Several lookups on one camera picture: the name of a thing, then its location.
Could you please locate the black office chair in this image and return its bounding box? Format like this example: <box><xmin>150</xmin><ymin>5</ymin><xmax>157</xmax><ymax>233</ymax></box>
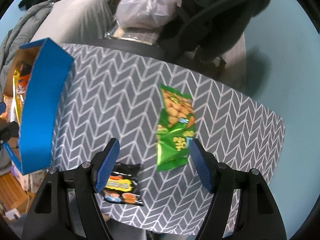
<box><xmin>85</xmin><ymin>0</ymin><xmax>275</xmax><ymax>66</ymax></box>

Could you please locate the orange snack bag in box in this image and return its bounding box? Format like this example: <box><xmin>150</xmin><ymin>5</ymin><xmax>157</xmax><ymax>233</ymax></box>
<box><xmin>16</xmin><ymin>61</ymin><xmax>33</xmax><ymax>95</ymax></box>

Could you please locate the black noodle snack bag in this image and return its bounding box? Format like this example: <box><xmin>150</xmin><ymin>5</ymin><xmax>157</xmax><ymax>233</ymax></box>
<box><xmin>100</xmin><ymin>162</ymin><xmax>144</xmax><ymax>206</ymax></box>

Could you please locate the blue cardboard box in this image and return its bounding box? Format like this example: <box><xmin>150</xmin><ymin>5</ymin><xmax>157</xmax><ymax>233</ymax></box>
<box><xmin>3</xmin><ymin>38</ymin><xmax>73</xmax><ymax>175</ymax></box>

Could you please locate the green peanut snack bag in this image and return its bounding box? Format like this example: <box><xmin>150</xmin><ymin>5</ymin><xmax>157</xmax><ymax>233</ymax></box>
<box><xmin>156</xmin><ymin>85</ymin><xmax>196</xmax><ymax>172</ymax></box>

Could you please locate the grey bed mattress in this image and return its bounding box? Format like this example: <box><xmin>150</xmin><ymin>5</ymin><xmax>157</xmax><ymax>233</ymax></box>
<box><xmin>31</xmin><ymin>0</ymin><xmax>113</xmax><ymax>44</ymax></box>

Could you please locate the white plastic bag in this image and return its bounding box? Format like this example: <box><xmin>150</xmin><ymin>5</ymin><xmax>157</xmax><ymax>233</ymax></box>
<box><xmin>115</xmin><ymin>0</ymin><xmax>177</xmax><ymax>30</ymax></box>

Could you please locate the grey chevron ottoman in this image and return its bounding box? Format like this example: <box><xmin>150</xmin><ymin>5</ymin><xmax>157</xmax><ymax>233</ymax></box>
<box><xmin>52</xmin><ymin>43</ymin><xmax>285</xmax><ymax>235</ymax></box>

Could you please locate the grey rumpled duvet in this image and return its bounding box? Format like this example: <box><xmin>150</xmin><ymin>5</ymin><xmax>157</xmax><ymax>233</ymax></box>
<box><xmin>0</xmin><ymin>0</ymin><xmax>56</xmax><ymax>96</ymax></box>

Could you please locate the long yellow cracker pack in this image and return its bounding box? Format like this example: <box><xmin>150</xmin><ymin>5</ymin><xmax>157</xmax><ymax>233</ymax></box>
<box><xmin>12</xmin><ymin>70</ymin><xmax>22</xmax><ymax>125</ymax></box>

